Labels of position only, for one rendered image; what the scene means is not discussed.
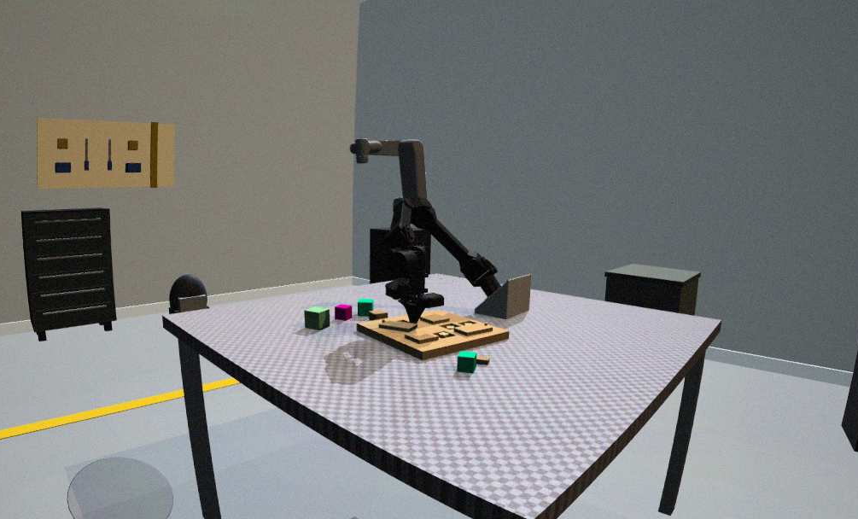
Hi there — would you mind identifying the green cube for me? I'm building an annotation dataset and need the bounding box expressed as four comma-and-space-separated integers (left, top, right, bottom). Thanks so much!
457, 351, 476, 373
305, 307, 330, 330

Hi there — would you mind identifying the small magenta block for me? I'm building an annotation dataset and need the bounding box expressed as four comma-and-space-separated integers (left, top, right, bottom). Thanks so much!
335, 304, 352, 321

